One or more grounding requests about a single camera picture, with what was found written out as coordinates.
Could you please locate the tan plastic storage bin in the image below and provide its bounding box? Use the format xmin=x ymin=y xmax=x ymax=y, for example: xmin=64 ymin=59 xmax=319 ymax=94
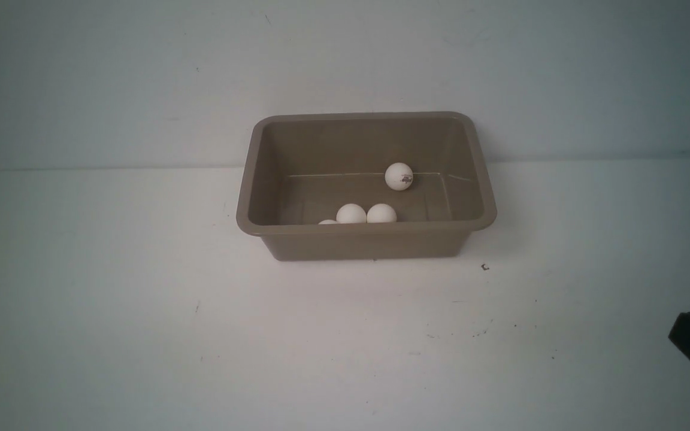
xmin=235 ymin=111 xmax=497 ymax=261

